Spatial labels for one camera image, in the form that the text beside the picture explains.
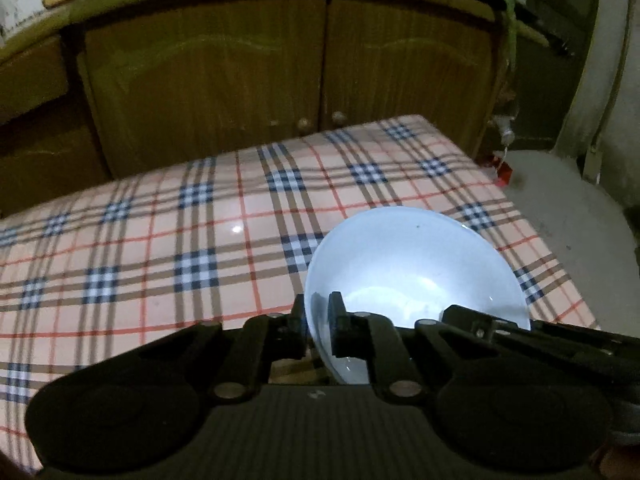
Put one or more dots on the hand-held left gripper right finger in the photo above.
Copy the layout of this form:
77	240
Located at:
340	330

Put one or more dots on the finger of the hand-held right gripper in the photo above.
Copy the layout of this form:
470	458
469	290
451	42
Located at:
467	316

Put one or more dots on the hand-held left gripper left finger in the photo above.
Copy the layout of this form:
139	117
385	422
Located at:
302	325

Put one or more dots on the wide white bowl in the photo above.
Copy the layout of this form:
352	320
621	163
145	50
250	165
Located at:
415	260

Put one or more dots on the red item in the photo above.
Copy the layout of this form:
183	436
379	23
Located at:
502	171

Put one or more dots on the plaid tablecloth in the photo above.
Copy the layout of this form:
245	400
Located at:
150	240

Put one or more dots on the white plug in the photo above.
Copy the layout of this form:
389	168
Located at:
507	132

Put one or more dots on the dark green door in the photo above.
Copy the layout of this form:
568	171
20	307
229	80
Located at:
550	85

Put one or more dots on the wooden kitchen cabinet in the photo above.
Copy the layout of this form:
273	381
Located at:
225	85

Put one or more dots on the green cloth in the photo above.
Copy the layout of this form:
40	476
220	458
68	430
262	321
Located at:
511	15

